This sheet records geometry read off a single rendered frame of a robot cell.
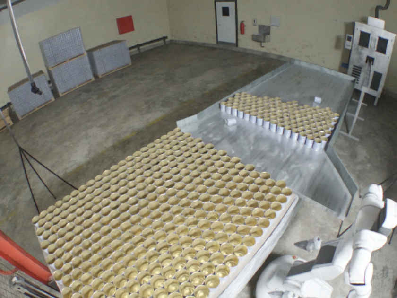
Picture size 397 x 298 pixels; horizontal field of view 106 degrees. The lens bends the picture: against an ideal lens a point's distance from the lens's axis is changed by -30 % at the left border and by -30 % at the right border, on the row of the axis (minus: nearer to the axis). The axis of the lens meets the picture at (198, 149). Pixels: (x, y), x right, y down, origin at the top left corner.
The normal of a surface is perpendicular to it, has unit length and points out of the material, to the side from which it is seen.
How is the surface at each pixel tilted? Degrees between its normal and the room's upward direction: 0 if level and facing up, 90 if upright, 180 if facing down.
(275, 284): 0
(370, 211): 90
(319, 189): 0
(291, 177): 0
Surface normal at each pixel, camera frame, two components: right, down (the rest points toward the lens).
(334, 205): -0.07, -0.77
